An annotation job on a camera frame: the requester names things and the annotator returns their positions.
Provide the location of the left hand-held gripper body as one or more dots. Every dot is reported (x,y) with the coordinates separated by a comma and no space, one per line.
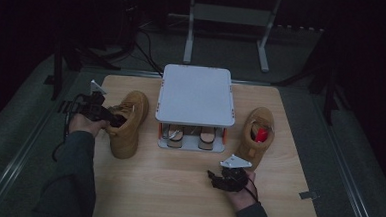
(91,108)

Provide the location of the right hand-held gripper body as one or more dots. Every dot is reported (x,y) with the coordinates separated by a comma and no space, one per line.
(232,177)

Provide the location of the tan leather shoe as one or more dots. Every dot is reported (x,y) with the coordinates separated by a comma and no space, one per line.
(128,135)
(249,151)

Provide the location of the red shoe insert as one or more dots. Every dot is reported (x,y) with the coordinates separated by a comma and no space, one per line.
(261,134)

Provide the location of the person's left hand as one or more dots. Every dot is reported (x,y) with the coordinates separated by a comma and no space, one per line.
(83,124)

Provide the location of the person's right hand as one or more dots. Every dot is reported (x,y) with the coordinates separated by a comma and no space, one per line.
(244,198)

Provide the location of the brown sandal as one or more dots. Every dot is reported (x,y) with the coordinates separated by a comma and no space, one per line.
(207,139)
(175,137)

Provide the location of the black tripod stand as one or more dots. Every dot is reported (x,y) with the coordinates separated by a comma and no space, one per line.
(58,68)
(329,89)

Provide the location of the grey tape piece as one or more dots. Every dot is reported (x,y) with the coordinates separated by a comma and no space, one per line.
(308,195)

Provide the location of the white shoe rack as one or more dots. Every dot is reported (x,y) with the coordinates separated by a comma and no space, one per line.
(196,95)

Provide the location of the grey metal stand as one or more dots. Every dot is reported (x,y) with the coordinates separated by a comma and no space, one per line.
(229,15)

